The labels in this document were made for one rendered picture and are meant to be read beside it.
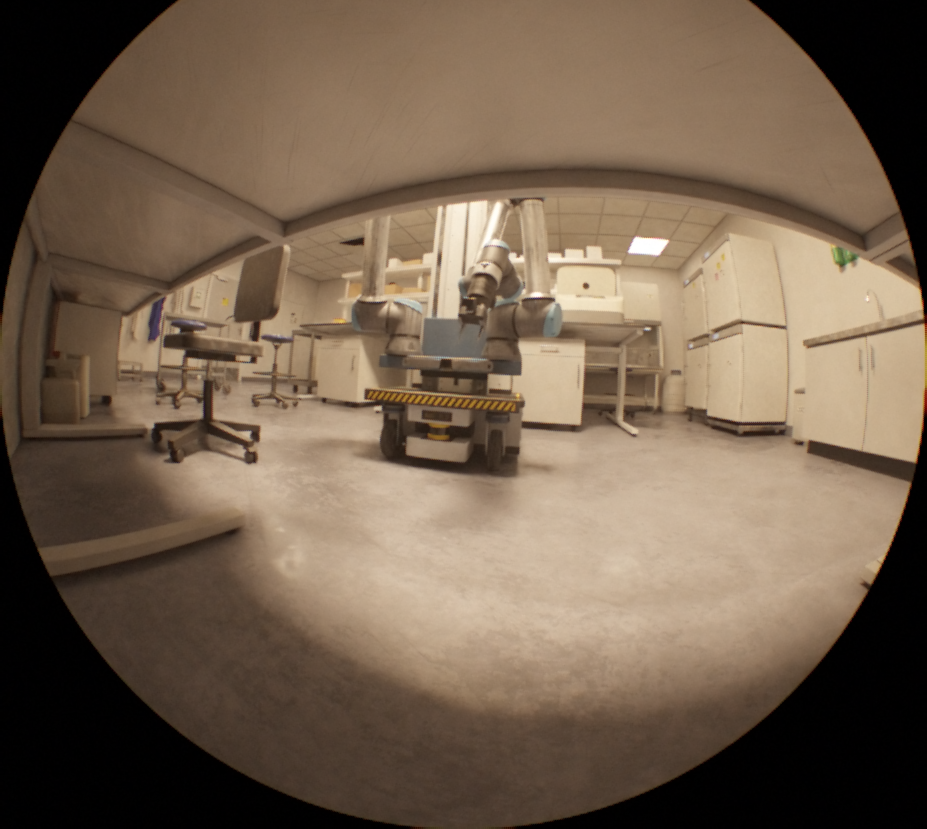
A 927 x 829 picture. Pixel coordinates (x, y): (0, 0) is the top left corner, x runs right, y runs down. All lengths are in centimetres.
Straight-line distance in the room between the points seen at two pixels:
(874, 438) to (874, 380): 29
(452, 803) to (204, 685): 30
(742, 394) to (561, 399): 172
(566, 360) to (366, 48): 242
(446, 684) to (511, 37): 74
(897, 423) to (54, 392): 386
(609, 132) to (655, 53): 15
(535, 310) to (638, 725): 125
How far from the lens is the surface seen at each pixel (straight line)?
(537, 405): 253
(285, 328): 755
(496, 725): 43
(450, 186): 55
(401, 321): 141
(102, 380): 265
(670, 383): 526
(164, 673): 52
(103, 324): 264
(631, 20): 38
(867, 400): 213
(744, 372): 305
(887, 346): 205
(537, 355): 254
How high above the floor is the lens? 39
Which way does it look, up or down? 3 degrees up
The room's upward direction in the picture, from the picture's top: 4 degrees clockwise
